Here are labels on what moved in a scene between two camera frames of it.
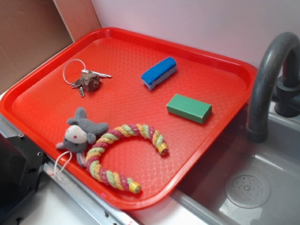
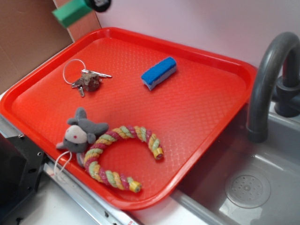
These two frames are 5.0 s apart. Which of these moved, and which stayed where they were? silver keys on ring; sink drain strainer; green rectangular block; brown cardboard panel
Moved: green rectangular block
Stayed: sink drain strainer; silver keys on ring; brown cardboard panel
